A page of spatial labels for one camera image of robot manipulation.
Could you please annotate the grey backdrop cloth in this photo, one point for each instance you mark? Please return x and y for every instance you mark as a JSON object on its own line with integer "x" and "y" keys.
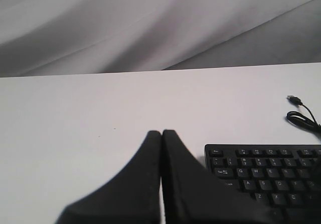
{"x": 60, "y": 37}

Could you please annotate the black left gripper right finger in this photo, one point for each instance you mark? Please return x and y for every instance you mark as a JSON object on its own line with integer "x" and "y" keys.
{"x": 194, "y": 195}

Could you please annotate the black acer keyboard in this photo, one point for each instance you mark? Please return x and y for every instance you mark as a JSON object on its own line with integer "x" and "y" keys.
{"x": 278, "y": 176}

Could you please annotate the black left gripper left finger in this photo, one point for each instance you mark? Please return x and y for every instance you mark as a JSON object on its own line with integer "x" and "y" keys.
{"x": 131, "y": 196}

